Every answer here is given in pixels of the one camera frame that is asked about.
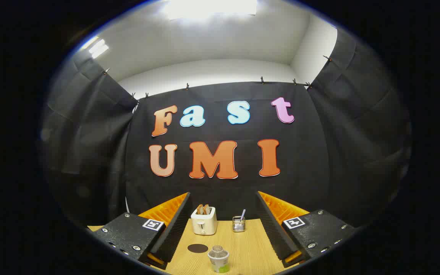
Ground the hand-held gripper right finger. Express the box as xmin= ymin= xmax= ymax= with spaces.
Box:
xmin=256 ymin=191 xmax=358 ymax=269

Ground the small ceiling light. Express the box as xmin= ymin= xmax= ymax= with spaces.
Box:
xmin=81 ymin=36 xmax=110 ymax=59

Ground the cream toaster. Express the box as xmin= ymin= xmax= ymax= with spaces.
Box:
xmin=191 ymin=207 xmax=218 ymax=236

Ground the clear juice bottle green label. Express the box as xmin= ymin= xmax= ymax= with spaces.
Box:
xmin=208 ymin=246 xmax=230 ymax=273

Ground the wooden table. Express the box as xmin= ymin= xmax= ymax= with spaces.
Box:
xmin=87 ymin=218 xmax=301 ymax=275

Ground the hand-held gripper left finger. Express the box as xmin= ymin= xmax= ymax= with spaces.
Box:
xmin=87 ymin=192 xmax=192 ymax=270

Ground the large ceiling light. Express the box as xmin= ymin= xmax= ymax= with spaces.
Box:
xmin=163 ymin=0 xmax=259 ymax=19

